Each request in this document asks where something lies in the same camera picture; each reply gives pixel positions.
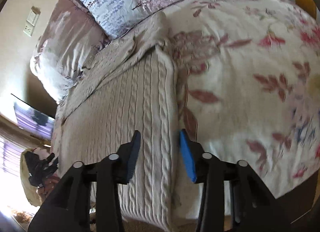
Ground beige cable-knit sweater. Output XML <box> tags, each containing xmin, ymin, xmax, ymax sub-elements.
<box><xmin>52</xmin><ymin>12</ymin><xmax>178</xmax><ymax>231</ymax></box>

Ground floral bed sheet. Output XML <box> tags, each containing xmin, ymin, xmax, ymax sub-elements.
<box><xmin>157</xmin><ymin>0</ymin><xmax>320</xmax><ymax>220</ymax></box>

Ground pink floral pillow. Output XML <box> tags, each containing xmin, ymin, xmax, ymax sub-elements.
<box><xmin>30</xmin><ymin>0</ymin><xmax>110</xmax><ymax>103</ymax></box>

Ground wall light switch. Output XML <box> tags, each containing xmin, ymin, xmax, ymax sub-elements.
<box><xmin>23</xmin><ymin>7</ymin><xmax>41</xmax><ymax>37</ymax></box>

